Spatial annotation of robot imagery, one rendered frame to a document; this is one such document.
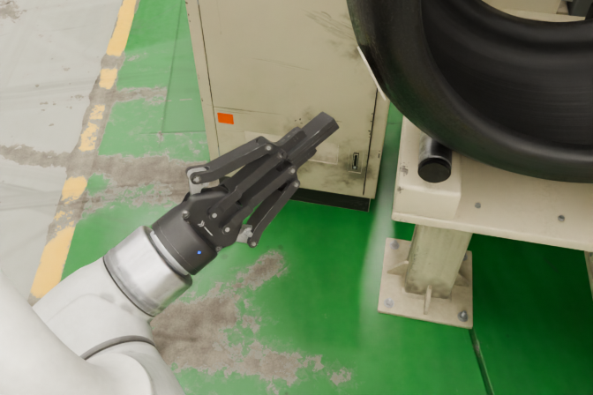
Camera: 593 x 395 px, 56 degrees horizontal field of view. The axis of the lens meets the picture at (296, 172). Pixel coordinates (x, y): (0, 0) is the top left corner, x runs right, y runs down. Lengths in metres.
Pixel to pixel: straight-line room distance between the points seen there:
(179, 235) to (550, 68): 0.64
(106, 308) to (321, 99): 1.07
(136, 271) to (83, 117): 1.79
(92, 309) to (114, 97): 1.87
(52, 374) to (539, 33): 0.80
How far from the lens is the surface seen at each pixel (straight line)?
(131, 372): 0.53
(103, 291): 0.62
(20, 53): 2.85
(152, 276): 0.61
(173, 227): 0.62
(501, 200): 0.90
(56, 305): 0.64
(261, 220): 0.65
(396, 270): 1.72
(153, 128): 2.24
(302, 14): 1.42
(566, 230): 0.90
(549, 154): 0.73
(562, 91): 0.96
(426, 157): 0.77
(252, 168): 0.63
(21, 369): 0.46
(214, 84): 1.62
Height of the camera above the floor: 1.45
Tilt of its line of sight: 46 degrees down
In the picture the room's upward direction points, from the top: straight up
